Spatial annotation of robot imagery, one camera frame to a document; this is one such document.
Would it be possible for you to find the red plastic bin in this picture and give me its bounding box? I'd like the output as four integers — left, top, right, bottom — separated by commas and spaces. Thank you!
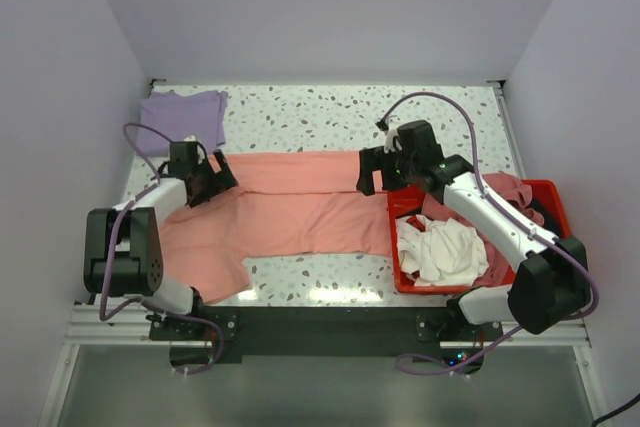
387, 173, 571, 295

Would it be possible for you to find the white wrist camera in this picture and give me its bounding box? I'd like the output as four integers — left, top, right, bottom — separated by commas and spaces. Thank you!
383, 127, 402, 153
184, 135, 207, 163

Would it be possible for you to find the folded purple t shirt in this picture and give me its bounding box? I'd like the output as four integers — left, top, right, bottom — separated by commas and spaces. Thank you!
140, 90, 228, 152

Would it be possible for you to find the aluminium front rail frame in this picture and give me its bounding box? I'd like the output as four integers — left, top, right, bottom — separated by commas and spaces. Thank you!
63, 305, 591, 347

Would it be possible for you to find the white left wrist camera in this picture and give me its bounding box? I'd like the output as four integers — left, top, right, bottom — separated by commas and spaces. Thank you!
184, 135, 207, 163

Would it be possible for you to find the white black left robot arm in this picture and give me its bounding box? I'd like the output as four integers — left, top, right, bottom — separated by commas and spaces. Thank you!
83, 140, 238, 339

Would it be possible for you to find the salmon pink t shirt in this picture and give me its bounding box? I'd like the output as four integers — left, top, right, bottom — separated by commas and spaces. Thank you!
160, 151, 392, 302

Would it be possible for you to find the white t shirt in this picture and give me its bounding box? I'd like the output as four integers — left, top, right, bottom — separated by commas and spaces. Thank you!
395, 214, 489, 287

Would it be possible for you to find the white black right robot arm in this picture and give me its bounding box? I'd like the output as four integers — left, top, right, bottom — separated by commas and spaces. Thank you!
356, 120, 599, 340

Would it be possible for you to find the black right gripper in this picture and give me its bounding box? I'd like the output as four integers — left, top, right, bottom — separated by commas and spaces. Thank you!
356, 144, 419, 197

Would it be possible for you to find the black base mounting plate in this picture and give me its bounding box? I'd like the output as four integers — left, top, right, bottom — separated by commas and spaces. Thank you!
146, 307, 503, 368

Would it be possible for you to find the black t shirt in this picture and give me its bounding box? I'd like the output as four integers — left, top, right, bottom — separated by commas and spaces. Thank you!
524, 198, 564, 238

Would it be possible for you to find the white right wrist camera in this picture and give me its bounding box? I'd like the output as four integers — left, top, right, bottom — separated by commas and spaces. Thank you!
383, 127, 402, 153

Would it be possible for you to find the dusty rose t shirt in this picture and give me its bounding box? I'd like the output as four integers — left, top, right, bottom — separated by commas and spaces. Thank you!
419, 173, 546, 287

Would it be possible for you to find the black cable bottom right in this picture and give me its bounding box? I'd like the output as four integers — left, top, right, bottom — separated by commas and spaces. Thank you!
594, 399, 640, 427

